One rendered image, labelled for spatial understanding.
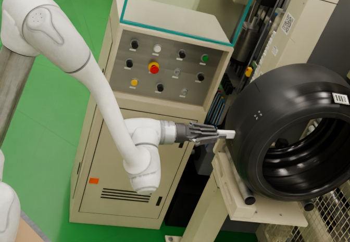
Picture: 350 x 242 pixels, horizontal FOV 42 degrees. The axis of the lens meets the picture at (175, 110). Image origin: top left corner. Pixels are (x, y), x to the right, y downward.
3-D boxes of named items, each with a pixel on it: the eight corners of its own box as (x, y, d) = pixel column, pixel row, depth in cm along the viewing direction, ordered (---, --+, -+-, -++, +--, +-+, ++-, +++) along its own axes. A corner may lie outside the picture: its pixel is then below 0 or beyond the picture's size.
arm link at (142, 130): (155, 127, 175) (158, 157, 168) (115, 126, 171) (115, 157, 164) (160, 112, 166) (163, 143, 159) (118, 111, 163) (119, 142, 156)
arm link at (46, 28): (100, 51, 126) (78, 29, 134) (65, 8, 111) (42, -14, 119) (65, 83, 124) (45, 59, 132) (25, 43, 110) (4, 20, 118)
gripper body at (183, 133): (177, 131, 163) (202, 132, 166) (173, 117, 170) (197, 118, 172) (174, 148, 168) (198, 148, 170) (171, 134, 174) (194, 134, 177)
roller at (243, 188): (234, 143, 210) (232, 150, 212) (225, 142, 209) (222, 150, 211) (257, 198, 182) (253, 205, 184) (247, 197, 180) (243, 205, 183)
